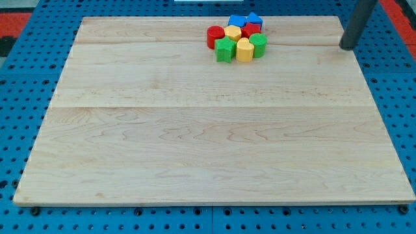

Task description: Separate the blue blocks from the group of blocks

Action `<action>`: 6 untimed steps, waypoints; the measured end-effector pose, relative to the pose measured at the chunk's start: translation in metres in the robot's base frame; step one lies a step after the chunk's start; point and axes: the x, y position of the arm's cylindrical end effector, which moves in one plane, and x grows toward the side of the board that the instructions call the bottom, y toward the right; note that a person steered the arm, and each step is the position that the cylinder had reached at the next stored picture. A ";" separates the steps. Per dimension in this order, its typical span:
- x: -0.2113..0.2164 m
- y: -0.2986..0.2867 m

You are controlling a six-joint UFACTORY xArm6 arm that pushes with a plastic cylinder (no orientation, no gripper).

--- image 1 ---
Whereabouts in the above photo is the light wooden board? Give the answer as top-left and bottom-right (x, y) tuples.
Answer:
(14, 16), (415, 207)

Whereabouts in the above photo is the green star block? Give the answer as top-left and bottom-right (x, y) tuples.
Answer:
(214, 36), (237, 63)

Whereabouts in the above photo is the yellow heart block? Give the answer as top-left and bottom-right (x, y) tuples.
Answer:
(236, 38), (254, 62)

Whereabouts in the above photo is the red cylinder block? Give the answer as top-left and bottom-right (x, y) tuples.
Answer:
(206, 25), (225, 49)

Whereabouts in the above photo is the yellow hexagon block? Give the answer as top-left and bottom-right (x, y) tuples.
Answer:
(224, 25), (242, 42)

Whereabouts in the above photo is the green cylinder block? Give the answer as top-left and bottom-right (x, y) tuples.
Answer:
(249, 33), (267, 58)

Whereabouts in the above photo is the red star block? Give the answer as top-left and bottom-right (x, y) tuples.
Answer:
(240, 22), (261, 38)

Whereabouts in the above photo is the blue cube block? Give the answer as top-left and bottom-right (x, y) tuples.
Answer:
(227, 14), (246, 27)

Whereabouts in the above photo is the blue triangular block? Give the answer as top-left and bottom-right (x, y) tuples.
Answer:
(246, 12), (263, 27)

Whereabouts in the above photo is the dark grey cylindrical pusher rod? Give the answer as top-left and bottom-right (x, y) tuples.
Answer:
(339, 0), (378, 51)

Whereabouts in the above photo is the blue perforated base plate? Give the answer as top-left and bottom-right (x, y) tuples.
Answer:
(1, 1), (415, 233)

